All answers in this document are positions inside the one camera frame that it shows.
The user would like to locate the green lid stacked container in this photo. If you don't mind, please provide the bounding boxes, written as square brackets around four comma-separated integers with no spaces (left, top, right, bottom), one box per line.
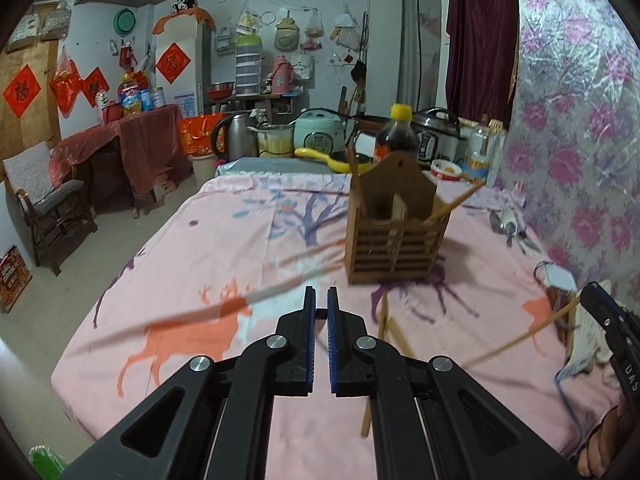
[235,35,262,97]

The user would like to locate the red gift bag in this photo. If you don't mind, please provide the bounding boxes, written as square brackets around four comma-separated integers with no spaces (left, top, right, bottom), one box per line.
[180,114,231,156]

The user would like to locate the beige hanging pouch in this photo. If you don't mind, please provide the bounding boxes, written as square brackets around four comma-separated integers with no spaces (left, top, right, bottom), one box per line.
[274,10,301,51]

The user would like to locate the cream yellow pot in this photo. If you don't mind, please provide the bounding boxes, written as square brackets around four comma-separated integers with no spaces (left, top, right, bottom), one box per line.
[256,122,295,158]

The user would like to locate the plastic bag with red contents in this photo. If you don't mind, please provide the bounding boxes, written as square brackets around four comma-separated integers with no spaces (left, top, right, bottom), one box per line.
[302,7,323,51]

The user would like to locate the single wooden chopstick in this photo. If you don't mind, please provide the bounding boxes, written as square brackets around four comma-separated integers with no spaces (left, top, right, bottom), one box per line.
[462,296,583,368]
[430,185,486,223]
[87,255,351,351]

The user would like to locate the silver black pressure cooker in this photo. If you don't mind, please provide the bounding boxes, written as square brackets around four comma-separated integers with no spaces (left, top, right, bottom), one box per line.
[412,107,461,168]

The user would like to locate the large yellow oil bottle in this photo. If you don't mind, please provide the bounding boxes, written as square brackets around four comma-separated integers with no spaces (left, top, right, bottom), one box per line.
[117,74,143,117]

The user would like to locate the red printed box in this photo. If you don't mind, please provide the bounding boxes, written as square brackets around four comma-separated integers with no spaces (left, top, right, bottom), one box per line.
[0,245,33,313]

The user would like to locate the floral plastic sheet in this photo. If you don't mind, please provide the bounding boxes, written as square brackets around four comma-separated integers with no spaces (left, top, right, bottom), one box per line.
[500,0,640,311]

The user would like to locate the wooden armchair with cushion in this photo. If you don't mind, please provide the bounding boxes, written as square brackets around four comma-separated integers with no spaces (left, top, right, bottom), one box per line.
[2,141,98,276]

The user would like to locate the blue white cans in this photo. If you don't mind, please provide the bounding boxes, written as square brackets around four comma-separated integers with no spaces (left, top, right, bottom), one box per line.
[140,87,166,111]

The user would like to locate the cream waffle towel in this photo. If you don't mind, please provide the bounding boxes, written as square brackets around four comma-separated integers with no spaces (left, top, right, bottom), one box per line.
[555,300,626,386]

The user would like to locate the large red diamond poster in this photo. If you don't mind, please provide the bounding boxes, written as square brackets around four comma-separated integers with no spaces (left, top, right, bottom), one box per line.
[2,64,42,118]
[155,42,192,86]

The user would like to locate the brown wooden door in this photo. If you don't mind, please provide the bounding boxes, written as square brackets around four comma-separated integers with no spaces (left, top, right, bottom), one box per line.
[0,42,63,161]

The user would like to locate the white refrigerator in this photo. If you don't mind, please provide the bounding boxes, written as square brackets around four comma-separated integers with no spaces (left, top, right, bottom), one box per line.
[155,15,213,118]

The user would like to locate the pink deer print tablecloth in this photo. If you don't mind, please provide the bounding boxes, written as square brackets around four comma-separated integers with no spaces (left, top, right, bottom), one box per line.
[50,170,626,480]

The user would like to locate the wooden chopstick holder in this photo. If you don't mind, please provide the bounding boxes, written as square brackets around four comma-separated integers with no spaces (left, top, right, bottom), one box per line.
[345,151,451,285]

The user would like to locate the grey folded cloth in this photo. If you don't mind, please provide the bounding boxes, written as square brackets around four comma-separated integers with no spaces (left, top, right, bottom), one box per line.
[216,156,351,176]

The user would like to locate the white tote bag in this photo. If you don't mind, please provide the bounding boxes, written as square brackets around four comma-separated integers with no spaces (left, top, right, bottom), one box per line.
[295,50,316,81]

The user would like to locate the blue cord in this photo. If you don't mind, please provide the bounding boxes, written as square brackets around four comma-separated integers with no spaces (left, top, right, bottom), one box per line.
[552,375,592,442]

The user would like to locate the small red diamond poster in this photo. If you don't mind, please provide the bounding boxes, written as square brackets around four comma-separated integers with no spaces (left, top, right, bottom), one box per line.
[82,67,112,108]

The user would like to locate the red white bowl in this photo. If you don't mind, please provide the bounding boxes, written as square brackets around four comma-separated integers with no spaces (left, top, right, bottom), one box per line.
[430,159,463,181]

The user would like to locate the yellowish plastic bag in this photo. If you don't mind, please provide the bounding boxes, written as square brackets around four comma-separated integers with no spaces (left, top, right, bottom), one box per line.
[235,0,263,36]

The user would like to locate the white plastic bag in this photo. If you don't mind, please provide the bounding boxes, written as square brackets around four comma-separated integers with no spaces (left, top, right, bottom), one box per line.
[330,5,358,51]

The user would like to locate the pink thermos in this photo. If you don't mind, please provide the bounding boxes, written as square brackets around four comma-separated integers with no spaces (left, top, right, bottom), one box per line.
[270,55,296,93]

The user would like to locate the white face mask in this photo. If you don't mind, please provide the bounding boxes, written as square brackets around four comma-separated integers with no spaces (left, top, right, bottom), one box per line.
[535,260,578,291]

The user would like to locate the table with red cloth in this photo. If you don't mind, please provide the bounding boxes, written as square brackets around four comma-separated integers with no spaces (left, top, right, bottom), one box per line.
[50,104,193,218]

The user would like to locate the black hanging ladle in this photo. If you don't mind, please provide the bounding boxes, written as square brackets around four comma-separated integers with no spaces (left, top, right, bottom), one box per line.
[351,10,371,86]

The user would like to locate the stainless steel kettle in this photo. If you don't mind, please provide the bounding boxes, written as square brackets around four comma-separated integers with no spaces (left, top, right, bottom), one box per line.
[211,112,258,161]

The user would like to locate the clear hanging bag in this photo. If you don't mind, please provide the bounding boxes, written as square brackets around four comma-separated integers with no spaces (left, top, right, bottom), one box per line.
[40,2,72,41]
[7,10,38,51]

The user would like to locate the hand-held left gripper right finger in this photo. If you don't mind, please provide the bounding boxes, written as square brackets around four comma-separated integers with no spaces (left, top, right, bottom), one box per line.
[327,286,576,480]

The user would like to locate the yellow plastic ladle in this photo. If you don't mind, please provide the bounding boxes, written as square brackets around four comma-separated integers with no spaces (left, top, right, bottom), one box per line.
[294,147,373,171]

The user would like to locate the dark soy sauce bottle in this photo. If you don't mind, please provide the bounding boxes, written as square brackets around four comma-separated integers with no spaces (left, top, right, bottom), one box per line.
[374,104,420,166]

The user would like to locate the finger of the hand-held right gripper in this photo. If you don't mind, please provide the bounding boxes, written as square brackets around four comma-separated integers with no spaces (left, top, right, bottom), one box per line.
[580,282,631,331]

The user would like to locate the green round basin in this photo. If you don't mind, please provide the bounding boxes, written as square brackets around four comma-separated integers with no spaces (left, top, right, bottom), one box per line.
[114,7,137,34]

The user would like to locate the white rice cooker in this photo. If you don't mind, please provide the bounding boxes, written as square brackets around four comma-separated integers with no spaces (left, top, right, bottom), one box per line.
[294,109,346,158]

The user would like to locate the clear cooking oil bottle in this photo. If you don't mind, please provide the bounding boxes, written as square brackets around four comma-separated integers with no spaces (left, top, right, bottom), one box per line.
[465,115,503,186]

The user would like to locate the green bin bag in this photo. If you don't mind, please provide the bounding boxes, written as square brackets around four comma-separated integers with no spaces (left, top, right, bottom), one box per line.
[29,446,68,480]

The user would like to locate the cardboard box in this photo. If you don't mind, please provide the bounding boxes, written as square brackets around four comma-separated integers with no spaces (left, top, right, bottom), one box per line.
[150,170,178,201]

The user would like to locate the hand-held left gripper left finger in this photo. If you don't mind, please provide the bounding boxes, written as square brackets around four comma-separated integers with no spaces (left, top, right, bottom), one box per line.
[60,285,317,480]

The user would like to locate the beige plastic bucket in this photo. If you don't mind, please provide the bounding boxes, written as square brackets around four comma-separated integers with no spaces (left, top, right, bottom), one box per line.
[190,154,221,191]

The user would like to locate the orange cloth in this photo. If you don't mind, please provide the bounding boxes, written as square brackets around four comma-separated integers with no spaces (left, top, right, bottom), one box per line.
[152,7,217,36]

